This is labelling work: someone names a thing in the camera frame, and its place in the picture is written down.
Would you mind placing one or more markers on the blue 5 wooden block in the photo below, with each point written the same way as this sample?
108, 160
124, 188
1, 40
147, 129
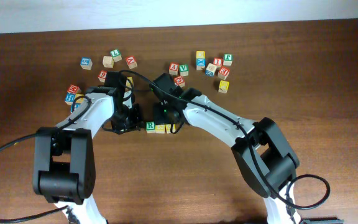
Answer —
86, 63

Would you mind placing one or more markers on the blue H wooden block front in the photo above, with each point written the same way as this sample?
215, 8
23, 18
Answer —
73, 107

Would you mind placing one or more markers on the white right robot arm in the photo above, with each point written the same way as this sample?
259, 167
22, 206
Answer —
265, 159

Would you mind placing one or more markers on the red M wooden block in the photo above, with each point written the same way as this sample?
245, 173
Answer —
74, 89

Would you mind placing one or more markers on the green J wooden block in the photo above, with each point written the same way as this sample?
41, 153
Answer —
227, 59

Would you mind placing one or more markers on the yellow O wooden block left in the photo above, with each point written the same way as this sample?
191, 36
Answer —
79, 98

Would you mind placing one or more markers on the red Q wooden block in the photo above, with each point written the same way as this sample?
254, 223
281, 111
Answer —
179, 81

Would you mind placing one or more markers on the green V wooden block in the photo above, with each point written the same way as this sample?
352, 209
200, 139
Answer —
184, 70

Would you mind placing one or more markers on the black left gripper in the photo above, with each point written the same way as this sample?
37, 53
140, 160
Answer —
120, 129

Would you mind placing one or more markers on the blue tilted wooden block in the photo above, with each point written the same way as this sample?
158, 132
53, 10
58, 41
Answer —
210, 70

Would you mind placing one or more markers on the blue H wooden block back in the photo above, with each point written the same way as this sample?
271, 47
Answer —
69, 98

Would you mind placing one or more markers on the blue h wooden block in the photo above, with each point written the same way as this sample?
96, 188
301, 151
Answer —
73, 107
69, 98

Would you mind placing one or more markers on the green R wooden block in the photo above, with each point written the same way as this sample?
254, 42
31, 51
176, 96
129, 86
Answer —
150, 127

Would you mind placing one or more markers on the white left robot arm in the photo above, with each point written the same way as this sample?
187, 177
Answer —
64, 167

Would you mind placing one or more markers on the red I wooden block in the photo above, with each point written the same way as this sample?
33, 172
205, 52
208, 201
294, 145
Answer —
218, 62

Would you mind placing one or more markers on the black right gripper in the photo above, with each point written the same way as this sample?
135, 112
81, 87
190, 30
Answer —
159, 116

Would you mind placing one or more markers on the green L wooden block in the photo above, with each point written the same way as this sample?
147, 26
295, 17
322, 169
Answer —
116, 55

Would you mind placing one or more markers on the plain picture wooden block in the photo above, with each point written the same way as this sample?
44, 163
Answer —
108, 62

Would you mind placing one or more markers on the yellow O block 2 side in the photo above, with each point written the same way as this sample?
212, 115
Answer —
129, 85

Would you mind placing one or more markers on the red Y wooden block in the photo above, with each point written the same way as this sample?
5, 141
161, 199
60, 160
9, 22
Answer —
173, 69

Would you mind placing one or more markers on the yellow S wooden block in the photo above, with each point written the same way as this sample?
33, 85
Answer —
160, 129

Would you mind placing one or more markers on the blue X wooden block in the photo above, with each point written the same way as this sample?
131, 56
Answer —
200, 63

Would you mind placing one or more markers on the red E wooden block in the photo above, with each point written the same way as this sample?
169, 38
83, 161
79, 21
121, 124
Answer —
223, 73

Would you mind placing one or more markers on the red 6 wooden block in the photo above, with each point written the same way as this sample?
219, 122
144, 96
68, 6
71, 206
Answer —
102, 76

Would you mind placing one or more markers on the yellow top stacked block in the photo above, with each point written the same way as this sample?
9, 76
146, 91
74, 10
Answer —
200, 54

